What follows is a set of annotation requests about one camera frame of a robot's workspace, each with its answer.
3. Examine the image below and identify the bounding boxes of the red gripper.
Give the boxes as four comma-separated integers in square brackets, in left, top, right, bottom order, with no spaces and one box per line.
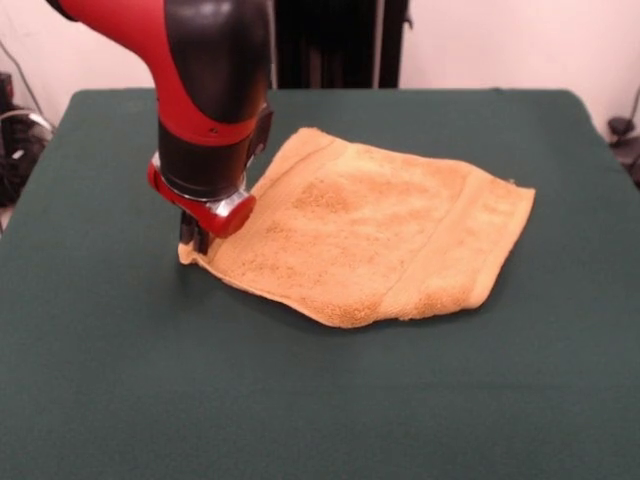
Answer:
[146,152,258,254]

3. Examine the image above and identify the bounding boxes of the tan terry cloth towel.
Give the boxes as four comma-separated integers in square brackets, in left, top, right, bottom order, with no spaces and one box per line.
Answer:
[177,126,537,330]

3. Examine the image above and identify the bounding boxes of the dark green table cloth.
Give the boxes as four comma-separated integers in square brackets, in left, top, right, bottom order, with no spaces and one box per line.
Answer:
[0,87,640,480]

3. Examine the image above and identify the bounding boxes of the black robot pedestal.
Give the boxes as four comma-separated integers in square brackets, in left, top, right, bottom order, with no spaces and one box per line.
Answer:
[269,0,416,90]

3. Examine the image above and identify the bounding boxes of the grey pedestal leg round foot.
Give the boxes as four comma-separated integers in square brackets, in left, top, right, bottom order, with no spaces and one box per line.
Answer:
[607,116,640,150]

